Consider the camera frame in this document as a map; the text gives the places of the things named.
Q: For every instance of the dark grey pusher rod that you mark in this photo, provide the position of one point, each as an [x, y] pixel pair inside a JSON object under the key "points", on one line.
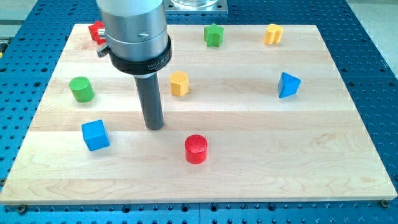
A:
{"points": [[149, 95]]}

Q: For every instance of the black clamp ring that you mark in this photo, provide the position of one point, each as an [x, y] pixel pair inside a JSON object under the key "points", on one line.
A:
{"points": [[138, 68]]}

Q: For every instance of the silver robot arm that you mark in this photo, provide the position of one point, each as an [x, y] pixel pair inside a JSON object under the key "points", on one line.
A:
{"points": [[138, 44]]}

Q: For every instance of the yellow hexagon block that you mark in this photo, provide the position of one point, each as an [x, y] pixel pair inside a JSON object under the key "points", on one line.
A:
{"points": [[179, 83]]}

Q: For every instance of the red star block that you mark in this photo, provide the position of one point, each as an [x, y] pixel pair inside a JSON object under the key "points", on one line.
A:
{"points": [[94, 32]]}

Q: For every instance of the green cylinder block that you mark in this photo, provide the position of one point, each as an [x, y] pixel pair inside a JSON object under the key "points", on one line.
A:
{"points": [[81, 89]]}

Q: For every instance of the blue cube block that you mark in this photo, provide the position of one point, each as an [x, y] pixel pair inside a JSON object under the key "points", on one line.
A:
{"points": [[95, 135]]}

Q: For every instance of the red cylinder block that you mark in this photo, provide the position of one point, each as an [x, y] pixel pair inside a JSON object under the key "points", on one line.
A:
{"points": [[196, 148]]}

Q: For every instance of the green star block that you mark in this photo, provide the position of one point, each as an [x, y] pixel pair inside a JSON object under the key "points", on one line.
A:
{"points": [[213, 35]]}

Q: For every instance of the wooden board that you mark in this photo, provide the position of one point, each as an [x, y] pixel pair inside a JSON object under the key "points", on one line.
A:
{"points": [[310, 146]]}

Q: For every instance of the yellow heart block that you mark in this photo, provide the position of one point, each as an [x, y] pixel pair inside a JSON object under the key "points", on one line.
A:
{"points": [[273, 34]]}

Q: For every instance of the blue triangle block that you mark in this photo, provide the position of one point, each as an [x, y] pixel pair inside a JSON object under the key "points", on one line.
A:
{"points": [[288, 85]]}

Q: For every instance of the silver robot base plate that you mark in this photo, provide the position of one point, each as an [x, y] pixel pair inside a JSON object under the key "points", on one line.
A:
{"points": [[196, 7]]}

